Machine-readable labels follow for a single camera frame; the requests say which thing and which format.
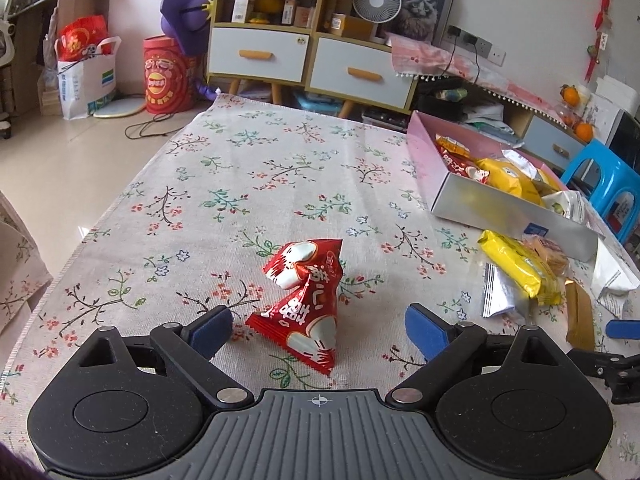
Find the red cylindrical tin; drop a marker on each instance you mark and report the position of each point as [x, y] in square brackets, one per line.
[168, 76]

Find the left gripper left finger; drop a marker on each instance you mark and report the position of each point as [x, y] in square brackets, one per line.
[188, 352]

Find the blue plastic stool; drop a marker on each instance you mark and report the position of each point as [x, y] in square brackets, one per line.
[616, 178]

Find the silver foil snack packet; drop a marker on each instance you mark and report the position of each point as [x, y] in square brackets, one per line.
[503, 296]

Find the floral tablecloth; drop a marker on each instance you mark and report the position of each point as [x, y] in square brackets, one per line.
[195, 227]

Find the wall power outlet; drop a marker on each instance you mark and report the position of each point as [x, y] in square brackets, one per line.
[482, 47]

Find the brown biscuit clear pack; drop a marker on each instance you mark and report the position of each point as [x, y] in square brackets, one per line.
[549, 252]

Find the red snack bag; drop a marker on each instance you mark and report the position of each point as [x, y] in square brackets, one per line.
[457, 158]
[304, 322]

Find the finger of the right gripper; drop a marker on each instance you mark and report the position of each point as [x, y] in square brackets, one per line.
[623, 329]
[603, 365]

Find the wooden drawer cabinet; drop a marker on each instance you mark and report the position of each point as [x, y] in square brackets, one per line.
[357, 72]

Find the yellow snack packet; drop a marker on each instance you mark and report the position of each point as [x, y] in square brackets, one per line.
[524, 266]

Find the black microwave oven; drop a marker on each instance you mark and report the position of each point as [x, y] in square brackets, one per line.
[625, 141]

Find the large yellow snack bag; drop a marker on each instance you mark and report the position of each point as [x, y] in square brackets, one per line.
[545, 183]

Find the white desk fan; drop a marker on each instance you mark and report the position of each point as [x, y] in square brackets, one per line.
[375, 2]

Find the gold long snack packet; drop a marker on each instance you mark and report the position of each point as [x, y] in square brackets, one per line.
[580, 331]

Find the framed cat picture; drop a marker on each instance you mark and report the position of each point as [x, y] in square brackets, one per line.
[422, 20]

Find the pink silver storage box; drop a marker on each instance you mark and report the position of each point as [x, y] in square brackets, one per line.
[467, 178]

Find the oranges in bowl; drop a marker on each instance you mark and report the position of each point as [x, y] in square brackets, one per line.
[572, 110]

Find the white printed snack bag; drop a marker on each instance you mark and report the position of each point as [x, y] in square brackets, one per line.
[570, 205]

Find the yellow crimped snack bag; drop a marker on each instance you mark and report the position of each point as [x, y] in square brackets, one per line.
[507, 178]

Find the pink floral cloth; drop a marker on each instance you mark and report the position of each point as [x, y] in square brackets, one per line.
[411, 58]

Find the white paper shopping bag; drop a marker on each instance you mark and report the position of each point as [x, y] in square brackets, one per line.
[89, 84]

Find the red gift bag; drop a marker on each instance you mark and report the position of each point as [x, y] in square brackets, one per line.
[80, 38]

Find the purple plush toy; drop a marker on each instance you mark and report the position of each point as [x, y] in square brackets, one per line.
[187, 22]

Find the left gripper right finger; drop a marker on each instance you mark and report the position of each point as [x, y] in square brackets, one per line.
[449, 351]

